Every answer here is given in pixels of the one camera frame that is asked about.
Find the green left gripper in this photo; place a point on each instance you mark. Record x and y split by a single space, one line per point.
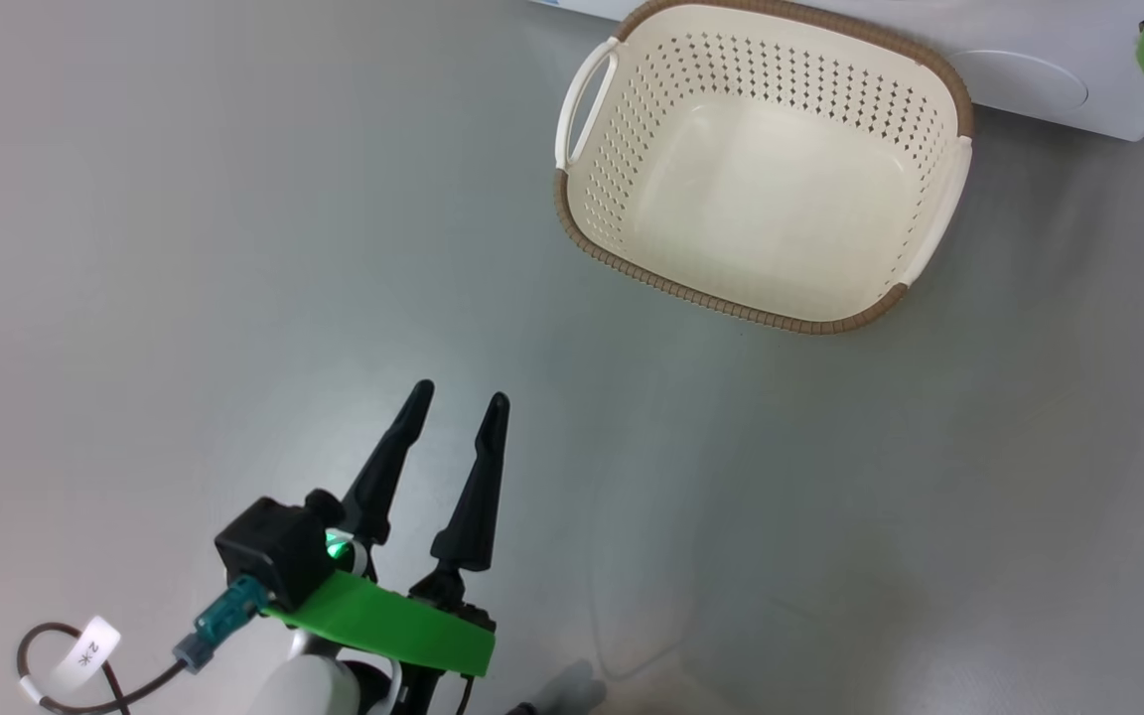
383 626

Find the white front-load washing machine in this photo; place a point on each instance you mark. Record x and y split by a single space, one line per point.
1118 60

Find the cream laundry basket brown rim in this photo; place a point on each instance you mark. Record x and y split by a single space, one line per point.
781 199

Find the round white filter cover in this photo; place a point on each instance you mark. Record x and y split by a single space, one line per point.
1019 81

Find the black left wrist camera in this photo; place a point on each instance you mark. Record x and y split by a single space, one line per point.
269 546

